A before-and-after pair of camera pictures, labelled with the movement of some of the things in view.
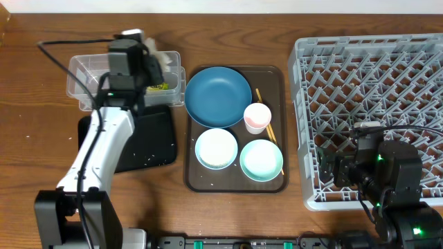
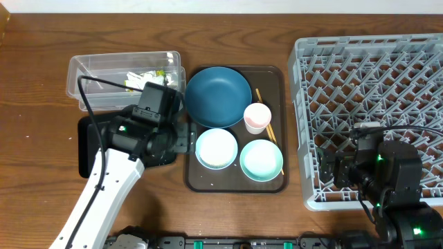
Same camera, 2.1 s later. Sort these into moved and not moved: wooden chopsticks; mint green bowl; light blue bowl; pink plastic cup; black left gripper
Moved: black left gripper
Not moved: pink plastic cup; mint green bowl; light blue bowl; wooden chopsticks
